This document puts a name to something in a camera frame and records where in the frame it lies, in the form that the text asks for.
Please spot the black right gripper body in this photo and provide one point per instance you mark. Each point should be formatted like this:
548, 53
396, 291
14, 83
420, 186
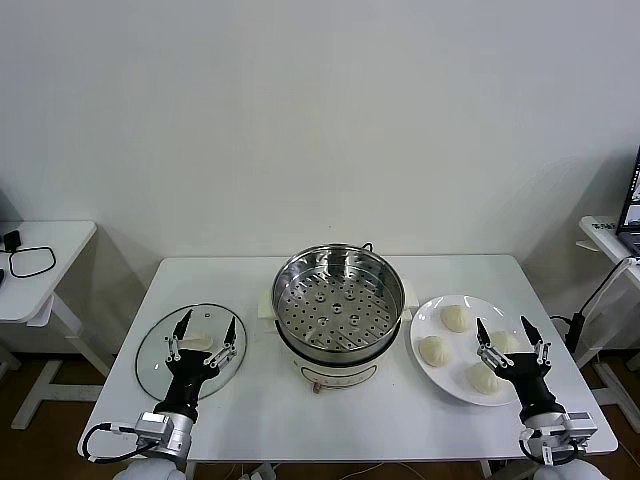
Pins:
530, 380

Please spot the white side desk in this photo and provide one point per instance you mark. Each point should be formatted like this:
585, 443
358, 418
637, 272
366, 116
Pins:
600, 242
50, 280

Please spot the white power strip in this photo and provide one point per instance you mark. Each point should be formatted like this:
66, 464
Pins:
262, 472

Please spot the black power adapter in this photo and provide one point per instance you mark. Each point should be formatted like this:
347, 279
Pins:
576, 330

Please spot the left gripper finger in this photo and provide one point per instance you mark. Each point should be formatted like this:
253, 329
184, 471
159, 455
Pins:
179, 332
227, 345

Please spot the perforated steel steamer basket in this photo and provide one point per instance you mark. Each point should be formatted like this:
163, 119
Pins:
340, 280

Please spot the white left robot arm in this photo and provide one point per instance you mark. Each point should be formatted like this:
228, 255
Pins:
181, 436

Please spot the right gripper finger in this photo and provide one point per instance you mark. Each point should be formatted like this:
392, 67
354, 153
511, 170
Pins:
487, 347
537, 342

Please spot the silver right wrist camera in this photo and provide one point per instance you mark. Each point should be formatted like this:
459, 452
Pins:
580, 425

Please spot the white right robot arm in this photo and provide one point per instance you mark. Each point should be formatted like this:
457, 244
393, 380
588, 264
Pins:
542, 420

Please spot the white steamed baozi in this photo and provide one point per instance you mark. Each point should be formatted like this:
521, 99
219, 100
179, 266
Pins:
455, 318
510, 342
435, 351
482, 380

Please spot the glass pot lid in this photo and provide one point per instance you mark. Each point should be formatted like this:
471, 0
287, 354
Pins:
150, 370

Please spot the small black adapter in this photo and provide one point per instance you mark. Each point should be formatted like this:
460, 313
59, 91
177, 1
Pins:
12, 241

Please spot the white round plate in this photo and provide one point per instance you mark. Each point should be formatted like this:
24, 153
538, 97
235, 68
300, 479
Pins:
450, 387

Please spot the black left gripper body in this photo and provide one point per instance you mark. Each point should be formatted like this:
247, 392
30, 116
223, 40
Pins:
187, 372

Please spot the laptop with lit screen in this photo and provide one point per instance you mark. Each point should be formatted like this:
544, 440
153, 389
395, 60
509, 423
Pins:
631, 210

